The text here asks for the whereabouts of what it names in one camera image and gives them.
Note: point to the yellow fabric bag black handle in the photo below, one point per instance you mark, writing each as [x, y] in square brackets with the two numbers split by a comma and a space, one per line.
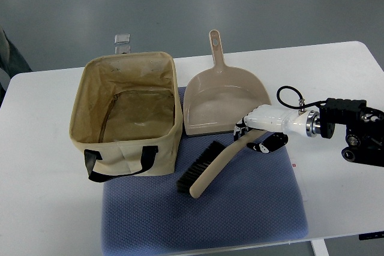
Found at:
[127, 117]

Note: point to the blue quilted mat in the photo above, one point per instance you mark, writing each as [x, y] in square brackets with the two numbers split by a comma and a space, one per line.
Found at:
[255, 199]

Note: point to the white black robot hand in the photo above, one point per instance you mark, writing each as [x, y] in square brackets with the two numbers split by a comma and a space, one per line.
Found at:
[280, 121]

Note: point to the metal floor socket plate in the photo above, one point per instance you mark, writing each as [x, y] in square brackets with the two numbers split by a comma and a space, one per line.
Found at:
[122, 44]

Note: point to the person in grey sweatshirt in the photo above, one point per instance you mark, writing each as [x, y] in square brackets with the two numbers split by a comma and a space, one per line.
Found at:
[12, 61]

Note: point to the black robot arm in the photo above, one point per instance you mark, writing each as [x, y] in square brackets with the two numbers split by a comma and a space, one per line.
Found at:
[364, 126]

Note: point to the white table leg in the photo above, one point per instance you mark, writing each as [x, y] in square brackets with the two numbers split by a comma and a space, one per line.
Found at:
[319, 247]

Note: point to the black table control panel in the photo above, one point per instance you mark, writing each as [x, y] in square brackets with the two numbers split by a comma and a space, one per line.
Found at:
[371, 236]

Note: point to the beige hand broom black bristles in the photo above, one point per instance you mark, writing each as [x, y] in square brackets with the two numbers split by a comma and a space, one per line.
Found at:
[211, 162]

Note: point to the beige plastic dustpan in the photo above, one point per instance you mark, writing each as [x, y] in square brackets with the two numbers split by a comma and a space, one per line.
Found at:
[217, 98]

